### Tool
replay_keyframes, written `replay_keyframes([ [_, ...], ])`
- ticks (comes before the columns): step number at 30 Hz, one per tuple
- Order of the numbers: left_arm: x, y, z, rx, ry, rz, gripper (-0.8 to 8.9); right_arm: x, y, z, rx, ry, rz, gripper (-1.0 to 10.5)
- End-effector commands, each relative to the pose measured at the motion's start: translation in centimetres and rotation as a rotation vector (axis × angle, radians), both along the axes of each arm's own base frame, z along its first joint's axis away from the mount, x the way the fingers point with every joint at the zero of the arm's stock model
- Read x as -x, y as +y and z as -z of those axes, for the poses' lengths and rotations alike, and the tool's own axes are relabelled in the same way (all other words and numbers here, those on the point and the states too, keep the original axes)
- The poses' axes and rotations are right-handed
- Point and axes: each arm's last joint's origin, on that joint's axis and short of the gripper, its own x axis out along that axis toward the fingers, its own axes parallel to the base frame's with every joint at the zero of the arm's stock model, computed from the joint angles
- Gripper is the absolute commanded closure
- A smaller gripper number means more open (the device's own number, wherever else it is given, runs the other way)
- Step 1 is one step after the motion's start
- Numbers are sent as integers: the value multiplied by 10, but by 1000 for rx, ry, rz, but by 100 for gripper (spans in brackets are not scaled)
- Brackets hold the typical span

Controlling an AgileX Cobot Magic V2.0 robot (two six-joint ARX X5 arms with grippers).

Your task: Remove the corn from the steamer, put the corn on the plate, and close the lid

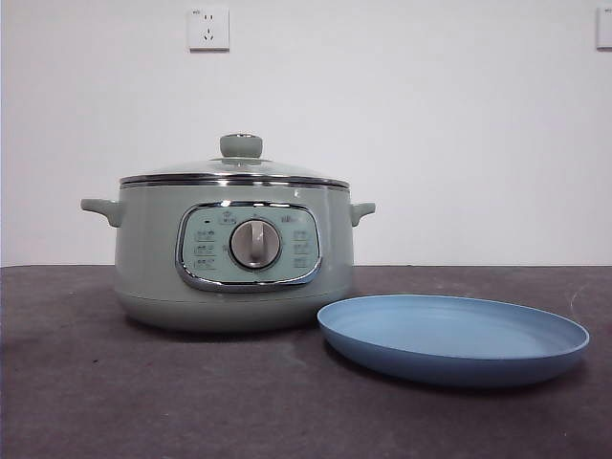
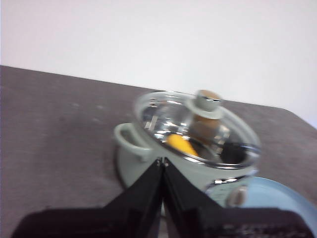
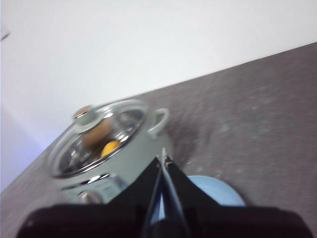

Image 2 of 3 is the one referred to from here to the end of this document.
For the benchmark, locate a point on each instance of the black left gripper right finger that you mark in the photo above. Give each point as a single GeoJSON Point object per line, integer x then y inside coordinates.
{"type": "Point", "coordinates": [210, 220]}

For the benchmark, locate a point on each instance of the light blue round plate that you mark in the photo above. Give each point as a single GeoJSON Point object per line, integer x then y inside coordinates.
{"type": "Point", "coordinates": [272, 196]}

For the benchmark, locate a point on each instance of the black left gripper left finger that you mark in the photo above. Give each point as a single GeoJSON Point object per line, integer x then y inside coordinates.
{"type": "Point", "coordinates": [119, 218]}

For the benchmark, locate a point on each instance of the glass lid with green knob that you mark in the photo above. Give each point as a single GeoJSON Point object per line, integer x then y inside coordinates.
{"type": "Point", "coordinates": [205, 101]}

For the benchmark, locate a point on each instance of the pale green electric steamer pot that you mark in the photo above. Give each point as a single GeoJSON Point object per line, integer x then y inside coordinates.
{"type": "Point", "coordinates": [131, 163]}

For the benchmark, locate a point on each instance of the yellow corn cob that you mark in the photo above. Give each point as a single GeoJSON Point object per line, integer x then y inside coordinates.
{"type": "Point", "coordinates": [182, 145]}

